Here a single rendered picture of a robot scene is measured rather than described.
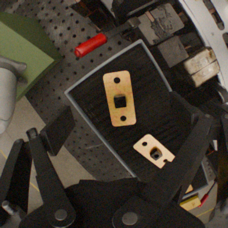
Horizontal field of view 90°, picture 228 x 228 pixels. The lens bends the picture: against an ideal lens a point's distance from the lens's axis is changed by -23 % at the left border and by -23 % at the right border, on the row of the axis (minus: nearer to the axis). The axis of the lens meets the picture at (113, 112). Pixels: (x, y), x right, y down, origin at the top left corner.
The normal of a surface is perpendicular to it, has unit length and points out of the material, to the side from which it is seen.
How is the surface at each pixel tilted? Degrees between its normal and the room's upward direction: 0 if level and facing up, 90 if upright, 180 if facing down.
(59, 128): 90
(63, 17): 0
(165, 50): 2
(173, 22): 0
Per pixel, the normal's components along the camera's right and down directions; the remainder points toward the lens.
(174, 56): -0.13, 0.48
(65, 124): 0.98, -0.13
